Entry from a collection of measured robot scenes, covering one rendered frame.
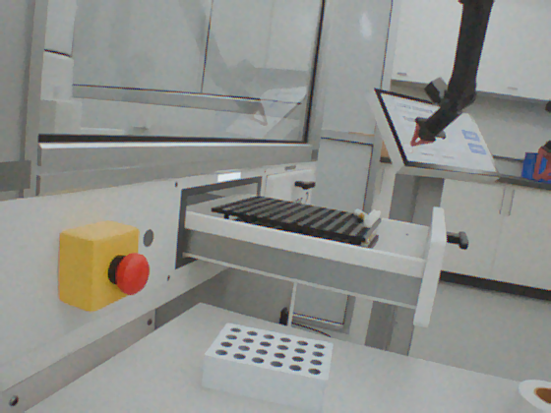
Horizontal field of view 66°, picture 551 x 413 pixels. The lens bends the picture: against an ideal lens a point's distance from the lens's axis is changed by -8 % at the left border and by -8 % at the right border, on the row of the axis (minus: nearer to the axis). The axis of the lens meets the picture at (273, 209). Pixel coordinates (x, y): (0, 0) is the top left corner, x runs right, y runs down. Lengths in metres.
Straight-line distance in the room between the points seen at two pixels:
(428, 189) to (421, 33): 2.50
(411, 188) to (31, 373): 1.39
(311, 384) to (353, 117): 1.96
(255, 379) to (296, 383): 0.04
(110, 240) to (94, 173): 0.07
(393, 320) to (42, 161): 1.51
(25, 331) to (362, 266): 0.37
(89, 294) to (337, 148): 2.00
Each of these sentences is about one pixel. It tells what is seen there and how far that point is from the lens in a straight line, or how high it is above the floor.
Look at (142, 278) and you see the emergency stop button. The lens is 0.44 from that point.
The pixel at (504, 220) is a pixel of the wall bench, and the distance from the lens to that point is 3.73.
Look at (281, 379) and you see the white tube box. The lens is 0.46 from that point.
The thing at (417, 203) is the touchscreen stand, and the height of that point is 0.83.
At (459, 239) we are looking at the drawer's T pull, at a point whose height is 0.91.
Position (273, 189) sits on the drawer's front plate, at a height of 0.90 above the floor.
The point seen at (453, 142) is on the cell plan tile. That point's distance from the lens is 1.70.
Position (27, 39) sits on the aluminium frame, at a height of 1.07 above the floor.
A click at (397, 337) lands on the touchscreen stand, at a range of 1.82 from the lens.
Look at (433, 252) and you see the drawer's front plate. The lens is 0.54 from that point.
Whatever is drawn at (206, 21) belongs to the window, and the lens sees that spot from 0.67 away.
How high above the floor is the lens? 1.03
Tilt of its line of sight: 10 degrees down
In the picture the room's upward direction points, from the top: 7 degrees clockwise
